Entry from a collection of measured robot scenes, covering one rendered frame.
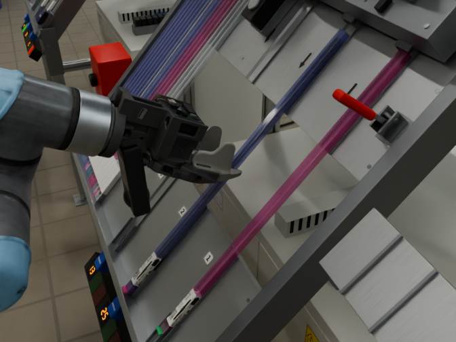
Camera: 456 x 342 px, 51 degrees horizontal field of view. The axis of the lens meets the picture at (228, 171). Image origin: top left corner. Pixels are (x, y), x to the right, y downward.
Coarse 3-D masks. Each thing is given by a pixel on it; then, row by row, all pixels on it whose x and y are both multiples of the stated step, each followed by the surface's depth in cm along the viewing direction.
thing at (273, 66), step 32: (256, 32) 81; (288, 32) 75; (320, 32) 70; (352, 32) 66; (256, 64) 77; (288, 64) 72; (352, 64) 64; (384, 64) 60; (416, 64) 57; (448, 64) 54; (320, 96) 65; (352, 96) 61; (384, 96) 58; (416, 96) 55; (320, 128) 63; (352, 128) 59; (352, 160) 58
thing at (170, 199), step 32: (160, 192) 82; (192, 192) 76; (128, 224) 85; (160, 224) 79; (192, 224) 73; (128, 256) 82; (192, 256) 70; (160, 288) 73; (192, 288) 68; (224, 288) 64; (256, 288) 60; (160, 320) 70; (192, 320) 65; (224, 320) 62
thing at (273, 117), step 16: (336, 48) 66; (320, 64) 67; (304, 80) 67; (288, 96) 68; (272, 112) 69; (256, 128) 70; (256, 144) 70; (240, 160) 70; (208, 192) 71; (192, 208) 72; (176, 240) 74; (160, 256) 74; (128, 288) 75
